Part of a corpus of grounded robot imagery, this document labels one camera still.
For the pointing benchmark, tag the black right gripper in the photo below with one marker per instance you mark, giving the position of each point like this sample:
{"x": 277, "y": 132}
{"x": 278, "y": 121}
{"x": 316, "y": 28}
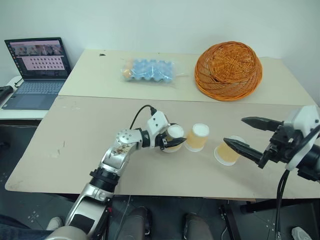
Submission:
{"x": 280, "y": 145}

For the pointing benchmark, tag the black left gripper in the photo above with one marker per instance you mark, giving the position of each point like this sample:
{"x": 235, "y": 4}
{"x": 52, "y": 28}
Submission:
{"x": 160, "y": 143}

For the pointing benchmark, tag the orange paper cup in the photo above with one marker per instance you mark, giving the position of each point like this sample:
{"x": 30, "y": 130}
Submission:
{"x": 228, "y": 153}
{"x": 197, "y": 137}
{"x": 175, "y": 135}

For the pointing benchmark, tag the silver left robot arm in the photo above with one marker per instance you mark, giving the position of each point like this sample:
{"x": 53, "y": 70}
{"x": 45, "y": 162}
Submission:
{"x": 117, "y": 155}

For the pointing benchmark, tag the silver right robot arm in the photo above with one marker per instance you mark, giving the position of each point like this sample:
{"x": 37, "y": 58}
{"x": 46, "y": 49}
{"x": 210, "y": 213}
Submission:
{"x": 311, "y": 162}

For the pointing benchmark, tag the blue egg tray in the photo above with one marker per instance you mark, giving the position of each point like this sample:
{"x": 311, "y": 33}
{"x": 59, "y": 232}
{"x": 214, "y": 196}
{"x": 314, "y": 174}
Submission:
{"x": 152, "y": 71}

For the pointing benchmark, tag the orange wicker basket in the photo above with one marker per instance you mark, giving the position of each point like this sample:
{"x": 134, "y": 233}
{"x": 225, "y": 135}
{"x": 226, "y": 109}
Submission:
{"x": 228, "y": 70}

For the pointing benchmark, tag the orange egg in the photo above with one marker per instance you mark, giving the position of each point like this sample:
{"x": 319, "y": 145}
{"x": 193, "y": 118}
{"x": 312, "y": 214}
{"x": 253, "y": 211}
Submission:
{"x": 126, "y": 73}

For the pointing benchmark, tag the dark rounded robot foot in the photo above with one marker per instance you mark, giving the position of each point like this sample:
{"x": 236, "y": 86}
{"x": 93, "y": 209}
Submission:
{"x": 197, "y": 225}
{"x": 137, "y": 221}

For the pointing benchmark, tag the white shoe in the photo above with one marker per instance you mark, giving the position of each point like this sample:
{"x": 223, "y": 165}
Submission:
{"x": 301, "y": 233}
{"x": 54, "y": 223}

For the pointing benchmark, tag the grey open laptop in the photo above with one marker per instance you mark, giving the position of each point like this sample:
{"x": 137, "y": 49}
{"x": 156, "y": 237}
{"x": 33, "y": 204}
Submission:
{"x": 35, "y": 75}

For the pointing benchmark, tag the black device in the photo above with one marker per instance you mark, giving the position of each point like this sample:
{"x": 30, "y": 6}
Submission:
{"x": 5, "y": 92}

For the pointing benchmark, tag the blue jeans leg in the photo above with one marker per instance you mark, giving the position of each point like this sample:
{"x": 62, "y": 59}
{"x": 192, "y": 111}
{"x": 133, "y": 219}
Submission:
{"x": 15, "y": 228}

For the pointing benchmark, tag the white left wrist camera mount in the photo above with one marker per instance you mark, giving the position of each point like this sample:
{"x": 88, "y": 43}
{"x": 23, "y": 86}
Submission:
{"x": 157, "y": 122}

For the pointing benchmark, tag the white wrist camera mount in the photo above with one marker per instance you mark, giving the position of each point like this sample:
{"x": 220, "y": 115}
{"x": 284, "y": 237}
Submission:
{"x": 301, "y": 122}
{"x": 157, "y": 122}

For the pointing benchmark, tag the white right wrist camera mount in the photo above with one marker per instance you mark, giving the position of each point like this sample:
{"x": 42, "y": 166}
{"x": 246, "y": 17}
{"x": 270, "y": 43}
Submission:
{"x": 301, "y": 122}

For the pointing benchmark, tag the black table frame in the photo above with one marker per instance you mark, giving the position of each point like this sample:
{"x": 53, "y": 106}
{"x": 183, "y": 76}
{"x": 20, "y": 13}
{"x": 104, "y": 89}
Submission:
{"x": 235, "y": 215}

